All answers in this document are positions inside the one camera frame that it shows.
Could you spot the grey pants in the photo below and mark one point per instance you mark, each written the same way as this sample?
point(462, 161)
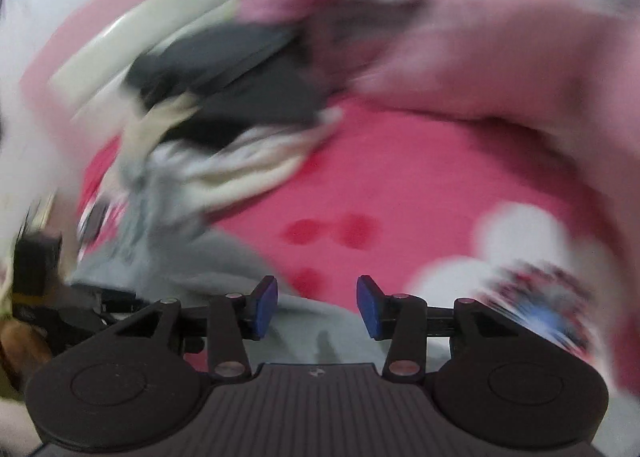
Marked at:
point(210, 262)

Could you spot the pink floral bed sheet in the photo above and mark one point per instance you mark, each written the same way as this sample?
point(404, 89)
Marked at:
point(400, 187)

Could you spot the pink floral quilt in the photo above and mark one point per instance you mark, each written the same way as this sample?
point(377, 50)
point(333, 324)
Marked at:
point(450, 37)

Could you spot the white cloth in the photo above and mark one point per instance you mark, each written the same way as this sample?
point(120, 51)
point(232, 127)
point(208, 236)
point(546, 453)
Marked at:
point(250, 167)

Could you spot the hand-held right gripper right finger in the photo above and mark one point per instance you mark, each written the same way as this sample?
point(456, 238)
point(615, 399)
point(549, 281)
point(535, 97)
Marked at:
point(367, 307)

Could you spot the dark grey garment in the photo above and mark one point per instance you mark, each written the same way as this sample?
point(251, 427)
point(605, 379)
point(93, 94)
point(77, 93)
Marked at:
point(240, 82)

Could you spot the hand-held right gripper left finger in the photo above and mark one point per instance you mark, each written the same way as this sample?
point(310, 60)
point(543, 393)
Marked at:
point(265, 304)

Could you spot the pink white headboard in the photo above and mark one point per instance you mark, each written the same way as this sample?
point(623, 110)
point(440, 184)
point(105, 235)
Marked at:
point(125, 42)

